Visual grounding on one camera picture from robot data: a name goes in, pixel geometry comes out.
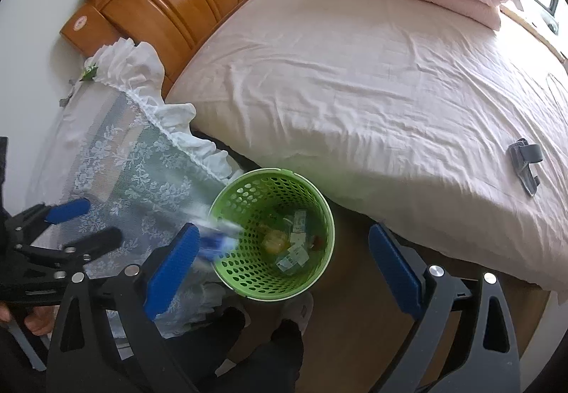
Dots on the blue white milk carton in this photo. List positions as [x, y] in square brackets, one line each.
[217, 236]

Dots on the green plastic wrapper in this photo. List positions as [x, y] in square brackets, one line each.
[89, 73]

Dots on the green plastic waste basket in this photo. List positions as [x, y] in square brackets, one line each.
[259, 201]

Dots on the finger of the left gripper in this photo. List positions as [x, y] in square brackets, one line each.
[67, 211]
[96, 244]

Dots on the white slipper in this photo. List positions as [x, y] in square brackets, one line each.
[299, 310]

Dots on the yellow spiky ball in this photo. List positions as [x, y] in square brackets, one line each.
[275, 242]

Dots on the pink bed with sheet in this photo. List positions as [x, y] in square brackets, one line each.
[402, 111]

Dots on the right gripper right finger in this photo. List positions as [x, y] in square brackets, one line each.
[483, 356]

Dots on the white lace table cover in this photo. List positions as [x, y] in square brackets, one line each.
[135, 158]

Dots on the grey plastic hook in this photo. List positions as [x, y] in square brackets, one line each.
[523, 155]

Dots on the person's left hand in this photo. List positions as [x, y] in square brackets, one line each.
[39, 321]

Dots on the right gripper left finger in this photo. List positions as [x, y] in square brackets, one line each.
[83, 356]

